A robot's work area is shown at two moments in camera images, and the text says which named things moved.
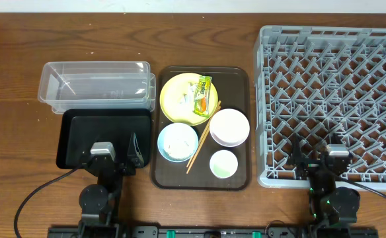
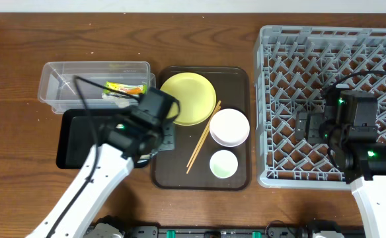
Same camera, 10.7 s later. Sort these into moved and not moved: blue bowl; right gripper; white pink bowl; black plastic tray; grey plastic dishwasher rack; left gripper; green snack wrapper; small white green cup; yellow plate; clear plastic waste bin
Moved: right gripper; left gripper; green snack wrapper; blue bowl
Not moved: black plastic tray; grey plastic dishwasher rack; clear plastic waste bin; small white green cup; white pink bowl; yellow plate
